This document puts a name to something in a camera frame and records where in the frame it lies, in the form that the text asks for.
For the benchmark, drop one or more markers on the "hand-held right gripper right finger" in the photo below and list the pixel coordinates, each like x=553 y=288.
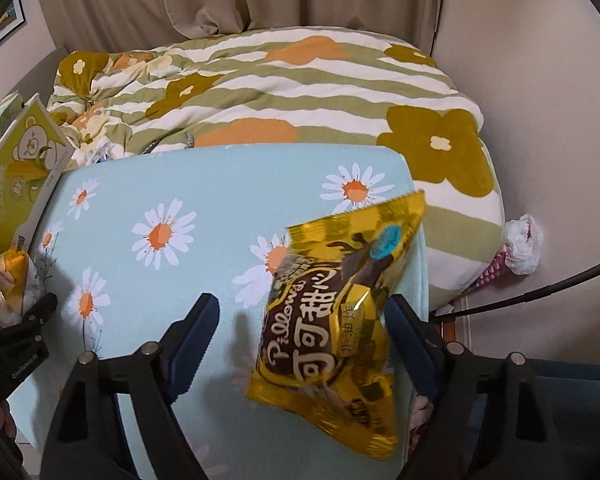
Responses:
x=412 y=347

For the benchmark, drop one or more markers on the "green striped floral blanket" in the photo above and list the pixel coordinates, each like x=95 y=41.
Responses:
x=290 y=90

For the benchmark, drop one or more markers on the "white plastic bag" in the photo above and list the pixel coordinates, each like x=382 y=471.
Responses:
x=525 y=245

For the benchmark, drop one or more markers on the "yellow-green bear print cardboard box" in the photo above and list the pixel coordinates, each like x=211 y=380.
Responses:
x=15 y=170

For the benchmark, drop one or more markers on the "framed wall picture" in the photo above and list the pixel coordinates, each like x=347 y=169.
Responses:
x=2 y=22

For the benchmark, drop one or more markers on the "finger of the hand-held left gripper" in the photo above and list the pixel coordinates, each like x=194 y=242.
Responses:
x=32 y=315

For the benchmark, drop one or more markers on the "small yellow snack packet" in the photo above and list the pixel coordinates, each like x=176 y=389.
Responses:
x=12 y=277

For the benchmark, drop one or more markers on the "gold foil snack bag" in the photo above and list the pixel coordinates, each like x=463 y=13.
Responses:
x=330 y=320

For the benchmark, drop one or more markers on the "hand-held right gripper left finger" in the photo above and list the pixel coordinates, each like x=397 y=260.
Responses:
x=195 y=342

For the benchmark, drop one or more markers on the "person's jeans leg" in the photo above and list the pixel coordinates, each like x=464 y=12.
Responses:
x=580 y=410

